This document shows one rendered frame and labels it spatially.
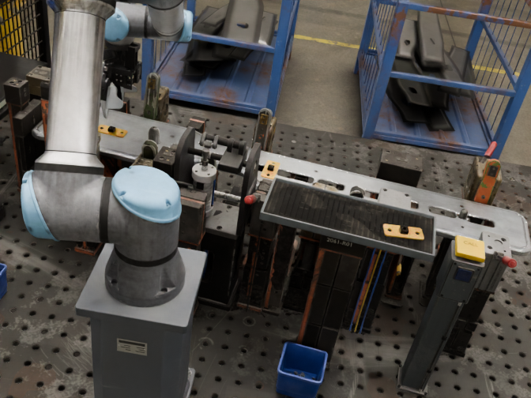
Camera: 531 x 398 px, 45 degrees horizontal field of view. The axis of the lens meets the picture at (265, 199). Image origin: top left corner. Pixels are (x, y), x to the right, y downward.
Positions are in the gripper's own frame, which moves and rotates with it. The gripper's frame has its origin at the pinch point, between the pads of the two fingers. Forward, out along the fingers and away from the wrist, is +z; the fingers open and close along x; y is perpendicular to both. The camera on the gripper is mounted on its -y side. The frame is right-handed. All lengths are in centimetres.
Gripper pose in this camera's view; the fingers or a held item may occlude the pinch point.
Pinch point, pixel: (111, 106)
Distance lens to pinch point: 181.7
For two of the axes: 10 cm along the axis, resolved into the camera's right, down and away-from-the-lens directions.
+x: 2.3, -5.6, 8.0
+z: -1.5, 7.9, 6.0
